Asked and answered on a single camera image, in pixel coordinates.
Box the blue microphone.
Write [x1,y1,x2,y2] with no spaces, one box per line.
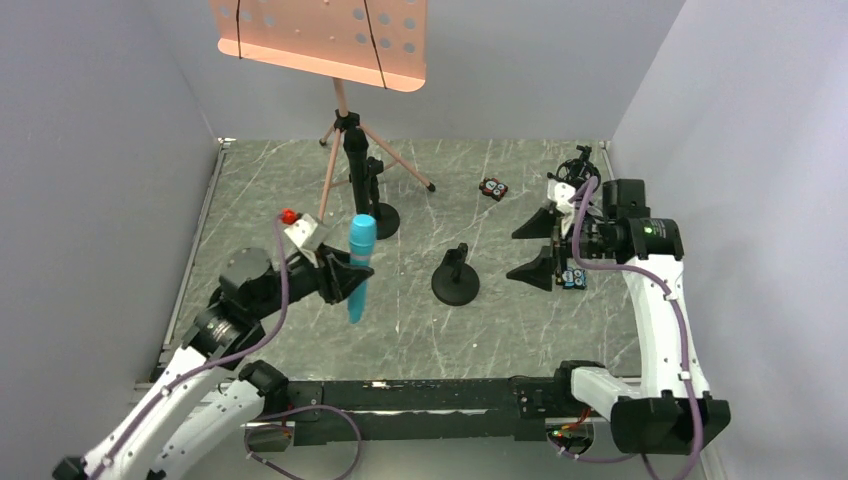
[347,214,377,324]

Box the small black mic stand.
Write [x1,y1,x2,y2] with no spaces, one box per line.
[431,242,480,307]

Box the black round-base mic stand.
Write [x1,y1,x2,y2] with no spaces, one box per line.
[363,156,400,240]

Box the black microphone orange ring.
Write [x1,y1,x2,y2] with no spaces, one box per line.
[343,125,372,217]

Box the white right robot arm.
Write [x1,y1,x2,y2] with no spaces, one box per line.
[506,177,731,456]

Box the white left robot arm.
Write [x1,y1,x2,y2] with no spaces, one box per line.
[52,244,374,479]

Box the pink music stand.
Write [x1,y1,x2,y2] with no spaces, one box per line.
[209,0,435,216]

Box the blue owl block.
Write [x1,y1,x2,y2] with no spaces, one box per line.
[559,267,587,290]

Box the red owl block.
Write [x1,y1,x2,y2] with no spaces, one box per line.
[478,177,509,202]

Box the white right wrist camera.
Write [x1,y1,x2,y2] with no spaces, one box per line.
[546,179,577,215]

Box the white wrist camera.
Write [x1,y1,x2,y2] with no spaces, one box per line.
[546,179,577,215]
[280,208,331,257]

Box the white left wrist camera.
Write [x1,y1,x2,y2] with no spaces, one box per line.
[280,208,331,257]

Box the black shock mount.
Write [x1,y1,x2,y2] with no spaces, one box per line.
[547,145,601,190]

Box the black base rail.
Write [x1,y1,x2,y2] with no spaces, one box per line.
[248,375,587,446]

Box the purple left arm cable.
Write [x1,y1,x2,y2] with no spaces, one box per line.
[86,215,364,480]

